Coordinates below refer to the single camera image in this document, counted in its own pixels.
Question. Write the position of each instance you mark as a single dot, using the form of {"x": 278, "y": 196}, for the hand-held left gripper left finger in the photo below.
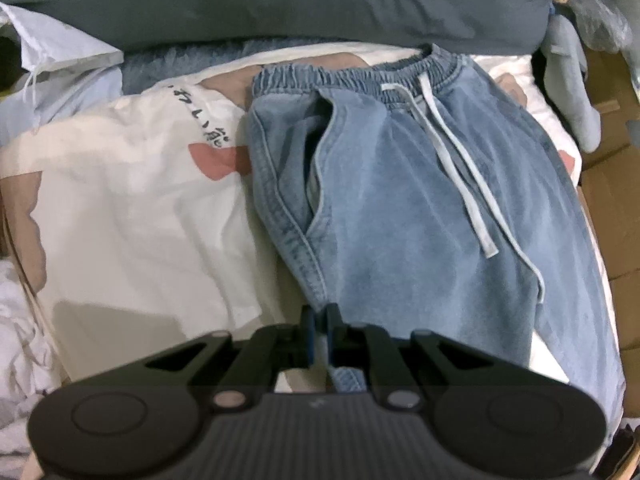
{"x": 310, "y": 332}

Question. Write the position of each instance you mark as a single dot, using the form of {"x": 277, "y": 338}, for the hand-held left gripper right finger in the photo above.
{"x": 330, "y": 330}

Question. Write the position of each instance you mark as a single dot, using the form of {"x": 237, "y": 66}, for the blue denim jeans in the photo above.
{"x": 400, "y": 210}

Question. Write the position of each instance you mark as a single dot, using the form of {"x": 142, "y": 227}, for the bear printed cream blanket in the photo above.
{"x": 140, "y": 220}

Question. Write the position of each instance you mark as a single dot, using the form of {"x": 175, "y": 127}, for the white crumpled cloth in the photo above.
{"x": 20, "y": 350}

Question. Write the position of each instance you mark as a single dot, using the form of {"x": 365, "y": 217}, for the brown cardboard sheet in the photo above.
{"x": 610, "y": 185}

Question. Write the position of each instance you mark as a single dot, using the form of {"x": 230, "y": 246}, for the slate grey pillow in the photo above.
{"x": 300, "y": 0}

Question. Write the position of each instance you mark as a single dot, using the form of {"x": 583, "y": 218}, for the grey neck pillow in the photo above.
{"x": 570, "y": 85}

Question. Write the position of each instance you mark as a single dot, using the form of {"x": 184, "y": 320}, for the clear plastic bag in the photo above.
{"x": 600, "y": 20}

